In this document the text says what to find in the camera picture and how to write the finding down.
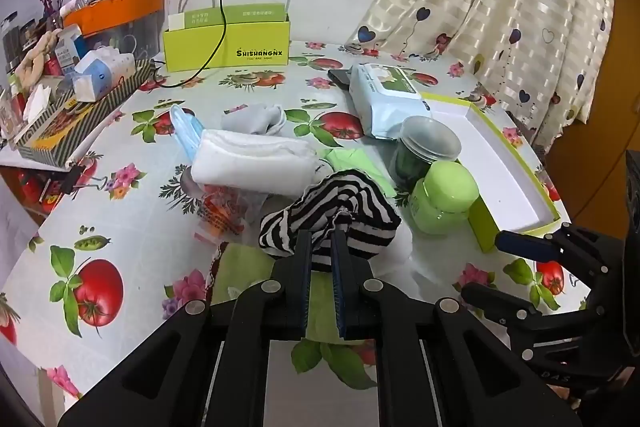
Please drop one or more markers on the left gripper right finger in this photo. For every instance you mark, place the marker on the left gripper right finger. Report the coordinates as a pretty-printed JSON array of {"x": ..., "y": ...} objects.
[{"x": 344, "y": 285}]

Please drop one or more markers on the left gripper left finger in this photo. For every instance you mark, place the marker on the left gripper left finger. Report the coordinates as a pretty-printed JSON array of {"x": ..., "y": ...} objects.
[{"x": 299, "y": 290}]

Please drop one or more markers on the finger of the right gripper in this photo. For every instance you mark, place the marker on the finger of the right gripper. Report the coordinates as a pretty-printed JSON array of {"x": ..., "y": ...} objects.
[
  {"x": 497, "y": 305},
  {"x": 526, "y": 246}
]

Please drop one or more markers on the green rabbit towel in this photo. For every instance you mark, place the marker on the green rabbit towel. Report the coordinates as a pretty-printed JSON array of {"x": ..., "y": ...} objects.
[{"x": 237, "y": 267}]

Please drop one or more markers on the black white striped sock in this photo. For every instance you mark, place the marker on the black white striped sock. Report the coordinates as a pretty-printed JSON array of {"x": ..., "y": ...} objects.
[{"x": 349, "y": 201}]

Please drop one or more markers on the red printed plastic bag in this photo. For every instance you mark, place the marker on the red printed plastic bag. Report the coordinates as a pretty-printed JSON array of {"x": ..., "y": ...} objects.
[{"x": 227, "y": 213}]

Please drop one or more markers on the white towel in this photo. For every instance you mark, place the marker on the white towel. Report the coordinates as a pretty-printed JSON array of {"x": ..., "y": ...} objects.
[{"x": 251, "y": 162}]

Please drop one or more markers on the grey sock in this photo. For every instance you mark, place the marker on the grey sock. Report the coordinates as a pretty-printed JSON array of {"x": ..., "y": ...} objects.
[{"x": 259, "y": 119}]

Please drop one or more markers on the blue face mask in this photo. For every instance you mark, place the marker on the blue face mask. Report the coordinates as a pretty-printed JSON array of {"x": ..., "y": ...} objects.
[{"x": 187, "y": 130}]

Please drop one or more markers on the green cloth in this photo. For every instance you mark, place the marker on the green cloth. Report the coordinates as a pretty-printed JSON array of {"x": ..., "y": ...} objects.
[{"x": 341, "y": 159}]

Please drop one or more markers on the white tray with green rim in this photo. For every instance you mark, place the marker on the white tray with green rim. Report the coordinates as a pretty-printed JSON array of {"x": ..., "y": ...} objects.
[{"x": 511, "y": 196}]

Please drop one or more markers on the green plastic jar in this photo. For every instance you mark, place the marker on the green plastic jar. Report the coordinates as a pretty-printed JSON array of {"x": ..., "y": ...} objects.
[{"x": 442, "y": 199}]

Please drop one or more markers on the clear lidded plastic jar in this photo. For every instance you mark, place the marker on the clear lidded plastic jar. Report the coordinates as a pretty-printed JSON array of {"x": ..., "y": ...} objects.
[{"x": 422, "y": 141}]

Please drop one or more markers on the wet wipes pack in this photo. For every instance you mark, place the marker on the wet wipes pack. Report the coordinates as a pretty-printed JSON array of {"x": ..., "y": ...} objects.
[{"x": 384, "y": 98}]

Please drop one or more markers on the black smartphone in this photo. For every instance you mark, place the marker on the black smartphone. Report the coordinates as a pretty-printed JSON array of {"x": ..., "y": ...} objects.
[{"x": 340, "y": 77}]

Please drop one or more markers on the heart patterned curtain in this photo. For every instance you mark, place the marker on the heart patterned curtain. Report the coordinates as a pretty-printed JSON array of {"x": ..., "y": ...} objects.
[{"x": 540, "y": 59}]

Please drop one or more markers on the black binder clip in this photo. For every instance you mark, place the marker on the black binder clip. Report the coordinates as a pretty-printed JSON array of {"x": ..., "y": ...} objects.
[{"x": 81, "y": 177}]

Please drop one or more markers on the lime green cardboard box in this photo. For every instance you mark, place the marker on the lime green cardboard box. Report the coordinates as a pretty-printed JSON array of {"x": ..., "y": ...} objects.
[{"x": 255, "y": 34}]

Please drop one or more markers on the striped cardboard box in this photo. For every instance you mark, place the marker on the striped cardboard box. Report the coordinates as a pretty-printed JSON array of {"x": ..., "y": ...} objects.
[{"x": 63, "y": 126}]

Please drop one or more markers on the blue white tissue pack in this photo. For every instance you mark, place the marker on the blue white tissue pack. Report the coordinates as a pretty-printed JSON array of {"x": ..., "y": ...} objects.
[{"x": 99, "y": 72}]

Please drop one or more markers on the orange storage box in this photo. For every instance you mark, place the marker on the orange storage box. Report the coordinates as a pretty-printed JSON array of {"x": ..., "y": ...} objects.
[{"x": 107, "y": 14}]

